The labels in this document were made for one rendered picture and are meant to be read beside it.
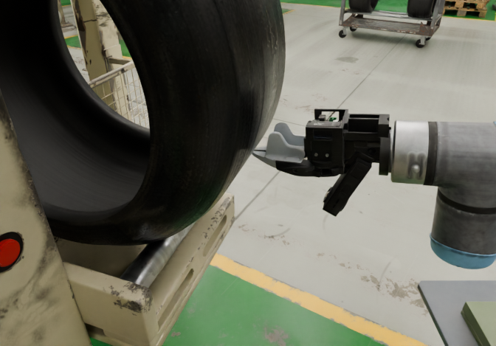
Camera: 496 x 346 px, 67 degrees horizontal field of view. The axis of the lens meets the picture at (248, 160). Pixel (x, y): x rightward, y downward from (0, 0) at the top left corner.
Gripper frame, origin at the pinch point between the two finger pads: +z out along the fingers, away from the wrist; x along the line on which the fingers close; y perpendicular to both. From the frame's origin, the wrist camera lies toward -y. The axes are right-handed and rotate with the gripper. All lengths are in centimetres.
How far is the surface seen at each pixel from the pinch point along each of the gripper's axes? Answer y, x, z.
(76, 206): -8.4, 8.7, 35.2
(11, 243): 4.8, 31.0, 18.5
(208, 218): -16.5, -2.2, 13.7
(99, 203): -9.3, 6.2, 32.1
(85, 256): -19.7, 10.5, 36.0
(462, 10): -112, -799, -135
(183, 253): -16.5, 8.4, 13.9
